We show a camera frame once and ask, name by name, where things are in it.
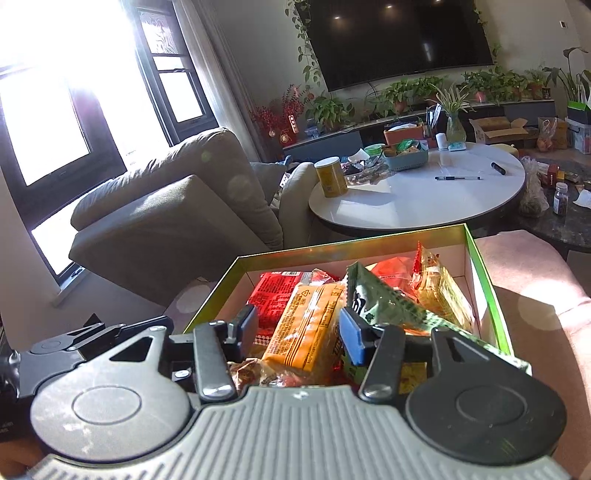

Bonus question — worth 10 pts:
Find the green chips bag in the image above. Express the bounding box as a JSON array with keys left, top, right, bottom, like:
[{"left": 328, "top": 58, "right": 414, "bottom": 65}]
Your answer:
[{"left": 345, "top": 262, "right": 531, "bottom": 404}]

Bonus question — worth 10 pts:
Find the red snack packet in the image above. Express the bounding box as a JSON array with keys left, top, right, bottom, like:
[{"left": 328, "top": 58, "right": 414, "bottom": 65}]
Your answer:
[{"left": 247, "top": 271, "right": 311, "bottom": 337}]

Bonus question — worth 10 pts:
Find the orange snack packet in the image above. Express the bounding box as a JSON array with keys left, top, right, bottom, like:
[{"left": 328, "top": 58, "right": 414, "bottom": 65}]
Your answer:
[{"left": 263, "top": 282, "right": 345, "bottom": 384}]

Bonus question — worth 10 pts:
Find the clear bread cake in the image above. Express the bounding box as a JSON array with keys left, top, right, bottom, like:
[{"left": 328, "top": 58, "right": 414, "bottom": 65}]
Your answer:
[{"left": 411, "top": 242, "right": 475, "bottom": 332}]

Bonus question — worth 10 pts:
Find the green cardboard box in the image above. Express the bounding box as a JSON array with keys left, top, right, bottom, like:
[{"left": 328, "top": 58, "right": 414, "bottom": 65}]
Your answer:
[{"left": 185, "top": 225, "right": 531, "bottom": 373}]

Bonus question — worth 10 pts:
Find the beige sofa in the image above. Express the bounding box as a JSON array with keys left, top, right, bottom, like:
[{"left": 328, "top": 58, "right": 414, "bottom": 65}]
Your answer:
[{"left": 69, "top": 128, "right": 318, "bottom": 306}]

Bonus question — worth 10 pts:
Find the yellow snack canister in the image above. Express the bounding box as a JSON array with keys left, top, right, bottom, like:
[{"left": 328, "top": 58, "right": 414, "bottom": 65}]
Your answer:
[{"left": 315, "top": 156, "right": 348, "bottom": 198}]

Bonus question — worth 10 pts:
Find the white round coffee table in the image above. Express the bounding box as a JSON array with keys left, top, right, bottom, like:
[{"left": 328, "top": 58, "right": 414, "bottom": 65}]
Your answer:
[{"left": 308, "top": 143, "right": 526, "bottom": 233}]

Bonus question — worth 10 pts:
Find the blue snack basket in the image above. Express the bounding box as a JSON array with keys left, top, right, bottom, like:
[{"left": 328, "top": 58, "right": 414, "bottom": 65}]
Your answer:
[{"left": 382, "top": 139, "right": 429, "bottom": 173}]

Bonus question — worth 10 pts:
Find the dark marble round table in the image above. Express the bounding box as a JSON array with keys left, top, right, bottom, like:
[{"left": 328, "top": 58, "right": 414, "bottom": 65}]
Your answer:
[{"left": 511, "top": 156, "right": 590, "bottom": 253}]

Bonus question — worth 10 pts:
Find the cardboard box on floor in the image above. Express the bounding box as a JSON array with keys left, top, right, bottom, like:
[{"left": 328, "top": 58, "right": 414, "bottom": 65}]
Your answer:
[{"left": 470, "top": 117, "right": 529, "bottom": 145}]

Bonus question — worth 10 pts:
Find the glass vase with plant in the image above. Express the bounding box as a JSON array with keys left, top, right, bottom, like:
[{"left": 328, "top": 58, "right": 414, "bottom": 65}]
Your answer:
[{"left": 436, "top": 84, "right": 471, "bottom": 144}]

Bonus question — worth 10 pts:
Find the black wall television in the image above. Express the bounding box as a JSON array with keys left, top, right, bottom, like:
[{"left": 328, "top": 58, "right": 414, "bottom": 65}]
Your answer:
[{"left": 294, "top": 1, "right": 493, "bottom": 91}]

